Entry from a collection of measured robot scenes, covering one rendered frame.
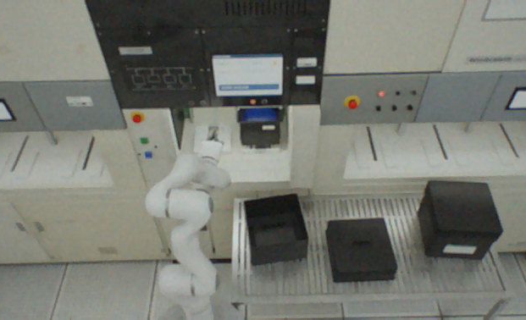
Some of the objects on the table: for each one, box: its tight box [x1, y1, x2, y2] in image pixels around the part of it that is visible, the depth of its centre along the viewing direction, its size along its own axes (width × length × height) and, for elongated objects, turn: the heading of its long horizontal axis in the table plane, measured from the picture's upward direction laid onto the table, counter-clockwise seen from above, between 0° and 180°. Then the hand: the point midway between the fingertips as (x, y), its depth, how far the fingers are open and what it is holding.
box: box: [418, 180, 503, 260], centre depth 225 cm, size 29×29×25 cm
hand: (213, 134), depth 216 cm, fingers closed
